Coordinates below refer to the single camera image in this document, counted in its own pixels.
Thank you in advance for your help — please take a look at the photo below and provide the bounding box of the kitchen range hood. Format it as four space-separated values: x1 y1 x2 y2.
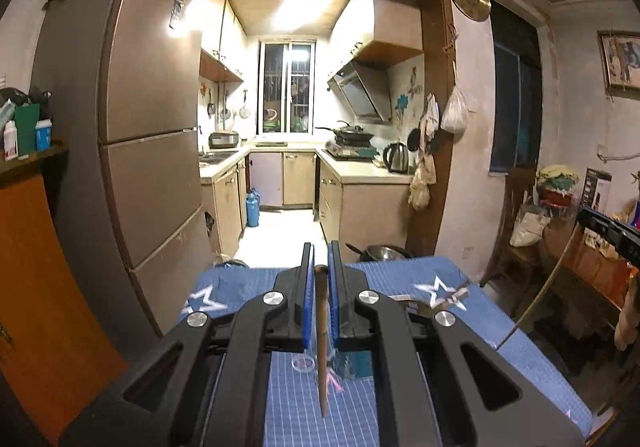
328 62 393 124

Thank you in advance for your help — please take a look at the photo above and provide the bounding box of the kitchen window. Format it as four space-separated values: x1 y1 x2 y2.
257 40 316 135

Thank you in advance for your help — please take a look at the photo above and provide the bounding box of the person's right hand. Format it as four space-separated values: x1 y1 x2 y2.
614 273 639 351

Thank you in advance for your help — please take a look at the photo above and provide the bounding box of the wooden chopstick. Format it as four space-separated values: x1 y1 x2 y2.
496 224 584 351
314 265 329 418

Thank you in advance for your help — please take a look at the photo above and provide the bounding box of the metal pot on floor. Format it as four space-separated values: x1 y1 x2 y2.
346 243 412 262

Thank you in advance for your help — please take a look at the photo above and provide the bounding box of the dark wooden side table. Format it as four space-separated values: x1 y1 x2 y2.
538 219 630 329

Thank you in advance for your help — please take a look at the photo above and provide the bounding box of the black product box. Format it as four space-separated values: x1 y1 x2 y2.
579 168 612 213

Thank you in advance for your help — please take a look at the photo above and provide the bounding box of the blue gas cylinder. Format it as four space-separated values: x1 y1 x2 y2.
245 188 260 227

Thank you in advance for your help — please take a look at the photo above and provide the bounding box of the blue utensil holder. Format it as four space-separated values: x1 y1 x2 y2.
326 349 373 381

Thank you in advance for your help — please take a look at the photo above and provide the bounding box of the wooden dining chair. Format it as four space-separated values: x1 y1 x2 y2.
480 168 541 288

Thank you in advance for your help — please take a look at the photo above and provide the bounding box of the stainless electric kettle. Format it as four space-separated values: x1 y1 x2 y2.
382 142 409 174

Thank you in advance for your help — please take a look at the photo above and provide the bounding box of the black wok on stove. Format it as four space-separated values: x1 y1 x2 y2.
317 122 373 147

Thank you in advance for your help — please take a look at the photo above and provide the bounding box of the blue grid star tablecloth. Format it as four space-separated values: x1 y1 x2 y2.
181 256 593 446

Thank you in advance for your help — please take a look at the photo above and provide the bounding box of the white hanging plastic bag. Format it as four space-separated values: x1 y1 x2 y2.
440 85 468 134

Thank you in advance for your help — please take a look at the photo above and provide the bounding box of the orange wooden cabinet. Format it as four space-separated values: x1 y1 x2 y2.
1 146 127 445

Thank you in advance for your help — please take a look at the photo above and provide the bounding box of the bronze three-door refrigerator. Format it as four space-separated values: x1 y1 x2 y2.
32 0 210 358

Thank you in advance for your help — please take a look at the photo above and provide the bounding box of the green box on cabinet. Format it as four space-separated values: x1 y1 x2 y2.
14 104 40 157

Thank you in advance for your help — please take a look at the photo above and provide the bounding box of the framed wall picture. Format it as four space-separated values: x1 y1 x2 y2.
598 30 640 98

